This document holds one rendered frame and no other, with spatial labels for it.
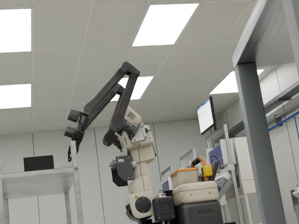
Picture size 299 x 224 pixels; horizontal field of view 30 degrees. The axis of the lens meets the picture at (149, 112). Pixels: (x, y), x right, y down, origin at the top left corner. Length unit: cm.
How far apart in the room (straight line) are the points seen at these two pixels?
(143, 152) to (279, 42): 261
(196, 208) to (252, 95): 235
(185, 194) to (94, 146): 761
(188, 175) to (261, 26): 270
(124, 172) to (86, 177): 733
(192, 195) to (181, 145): 787
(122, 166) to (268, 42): 255
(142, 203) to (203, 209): 39
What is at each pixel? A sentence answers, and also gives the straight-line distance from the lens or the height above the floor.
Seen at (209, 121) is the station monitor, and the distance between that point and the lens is 738.
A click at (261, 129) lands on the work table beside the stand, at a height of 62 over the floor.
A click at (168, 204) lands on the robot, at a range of 350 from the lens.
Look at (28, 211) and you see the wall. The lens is 1074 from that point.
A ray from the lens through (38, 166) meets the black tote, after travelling 336.
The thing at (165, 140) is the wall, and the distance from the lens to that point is 1127.
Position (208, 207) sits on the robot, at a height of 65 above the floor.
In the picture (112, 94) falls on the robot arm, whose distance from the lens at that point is 400.
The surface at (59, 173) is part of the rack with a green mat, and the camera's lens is 318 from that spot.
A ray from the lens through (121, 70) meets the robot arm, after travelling 358.
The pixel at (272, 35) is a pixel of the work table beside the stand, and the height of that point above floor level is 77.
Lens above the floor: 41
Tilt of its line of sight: 14 degrees up
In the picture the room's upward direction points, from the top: 8 degrees counter-clockwise
